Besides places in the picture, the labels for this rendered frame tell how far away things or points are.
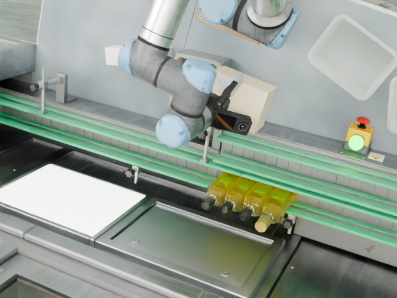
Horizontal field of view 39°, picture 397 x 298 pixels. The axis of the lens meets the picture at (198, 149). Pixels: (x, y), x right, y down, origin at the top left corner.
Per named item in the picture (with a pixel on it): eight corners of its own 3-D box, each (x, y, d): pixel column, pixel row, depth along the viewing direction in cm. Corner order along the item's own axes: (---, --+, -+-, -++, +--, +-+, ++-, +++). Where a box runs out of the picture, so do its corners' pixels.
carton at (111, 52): (114, 45, 203) (104, 47, 198) (172, 47, 193) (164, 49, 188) (115, 61, 205) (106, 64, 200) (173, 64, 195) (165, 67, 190)
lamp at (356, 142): (348, 146, 170) (345, 149, 168) (351, 132, 169) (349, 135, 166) (363, 150, 169) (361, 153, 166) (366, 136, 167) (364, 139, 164)
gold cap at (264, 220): (260, 213, 156) (254, 219, 153) (272, 216, 155) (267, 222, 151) (259, 224, 158) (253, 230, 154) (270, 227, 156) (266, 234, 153)
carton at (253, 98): (224, 65, 155) (213, 70, 148) (276, 87, 150) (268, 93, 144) (212, 104, 160) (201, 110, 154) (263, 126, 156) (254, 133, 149)
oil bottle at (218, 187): (228, 179, 185) (202, 204, 167) (231, 164, 183) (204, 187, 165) (244, 184, 183) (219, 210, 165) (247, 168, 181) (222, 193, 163)
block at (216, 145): (217, 142, 190) (209, 148, 184) (221, 115, 186) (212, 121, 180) (227, 144, 189) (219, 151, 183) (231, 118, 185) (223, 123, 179)
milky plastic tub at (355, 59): (368, 98, 172) (363, 104, 165) (310, 54, 175) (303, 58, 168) (406, 52, 163) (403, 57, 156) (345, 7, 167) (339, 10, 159)
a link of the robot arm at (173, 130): (190, 124, 118) (178, 157, 122) (211, 111, 127) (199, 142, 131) (159, 107, 120) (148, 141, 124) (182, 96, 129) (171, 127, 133)
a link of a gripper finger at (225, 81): (227, 61, 147) (209, 85, 142) (247, 69, 145) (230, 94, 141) (226, 69, 149) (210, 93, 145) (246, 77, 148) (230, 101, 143)
